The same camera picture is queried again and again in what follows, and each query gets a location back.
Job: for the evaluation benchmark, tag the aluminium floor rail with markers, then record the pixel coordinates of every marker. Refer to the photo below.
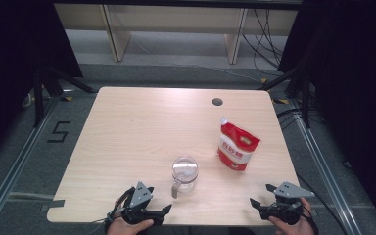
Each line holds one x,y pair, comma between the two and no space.
16,169
323,169

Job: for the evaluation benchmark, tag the black metal stand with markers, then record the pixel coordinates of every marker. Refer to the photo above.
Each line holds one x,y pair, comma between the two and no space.
38,98
305,98

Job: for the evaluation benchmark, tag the person's right hand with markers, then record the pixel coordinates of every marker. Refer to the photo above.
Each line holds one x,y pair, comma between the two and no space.
293,230

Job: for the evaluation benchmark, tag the grey tape strip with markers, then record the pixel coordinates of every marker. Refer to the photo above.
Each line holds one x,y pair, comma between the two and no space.
54,205

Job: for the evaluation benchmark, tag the person's left hand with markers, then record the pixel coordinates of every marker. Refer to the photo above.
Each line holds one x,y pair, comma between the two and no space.
124,229

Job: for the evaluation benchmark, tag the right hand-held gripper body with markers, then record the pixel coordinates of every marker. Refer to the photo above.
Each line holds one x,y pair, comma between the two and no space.
289,192

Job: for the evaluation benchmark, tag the black curtain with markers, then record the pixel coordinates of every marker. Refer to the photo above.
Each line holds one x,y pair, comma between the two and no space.
355,81
13,65

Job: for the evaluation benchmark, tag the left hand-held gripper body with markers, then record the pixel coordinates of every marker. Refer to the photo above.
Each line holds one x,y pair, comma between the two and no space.
142,196

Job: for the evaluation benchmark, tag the clear glass measuring cup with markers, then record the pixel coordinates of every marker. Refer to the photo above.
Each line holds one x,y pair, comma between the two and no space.
185,173

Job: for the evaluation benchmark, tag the red and white sugar bag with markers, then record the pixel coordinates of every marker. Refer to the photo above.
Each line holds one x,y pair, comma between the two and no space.
238,147

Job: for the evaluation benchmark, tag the beige wooden shelf unit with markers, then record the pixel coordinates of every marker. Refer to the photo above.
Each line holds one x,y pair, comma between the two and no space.
176,19

